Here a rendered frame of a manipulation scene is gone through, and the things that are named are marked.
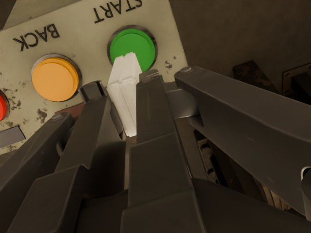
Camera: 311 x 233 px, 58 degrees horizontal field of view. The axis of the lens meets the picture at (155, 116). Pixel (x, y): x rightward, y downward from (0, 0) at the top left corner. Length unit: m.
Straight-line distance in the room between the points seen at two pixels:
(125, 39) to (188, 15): 0.70
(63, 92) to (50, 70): 0.02
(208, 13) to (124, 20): 0.71
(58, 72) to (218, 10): 0.76
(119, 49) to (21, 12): 0.15
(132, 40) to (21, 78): 0.11
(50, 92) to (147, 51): 0.10
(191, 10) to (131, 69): 0.79
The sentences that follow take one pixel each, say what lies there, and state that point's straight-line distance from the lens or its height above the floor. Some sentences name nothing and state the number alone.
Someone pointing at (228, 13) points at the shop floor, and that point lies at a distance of 0.99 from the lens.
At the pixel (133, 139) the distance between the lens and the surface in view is 0.46.
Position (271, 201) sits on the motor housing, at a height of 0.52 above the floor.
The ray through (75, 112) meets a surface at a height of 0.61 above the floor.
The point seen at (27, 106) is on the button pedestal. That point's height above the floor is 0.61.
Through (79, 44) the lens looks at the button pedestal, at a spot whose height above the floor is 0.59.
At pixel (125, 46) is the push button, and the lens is 0.25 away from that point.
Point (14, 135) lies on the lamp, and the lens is 0.31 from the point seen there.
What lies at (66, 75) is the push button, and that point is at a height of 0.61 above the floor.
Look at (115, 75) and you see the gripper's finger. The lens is 0.15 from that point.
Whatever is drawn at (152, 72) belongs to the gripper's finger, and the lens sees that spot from 0.16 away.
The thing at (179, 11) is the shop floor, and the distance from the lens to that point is 0.93.
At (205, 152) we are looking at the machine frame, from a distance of 1.26.
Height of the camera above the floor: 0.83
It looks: 46 degrees down
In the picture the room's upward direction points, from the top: 165 degrees clockwise
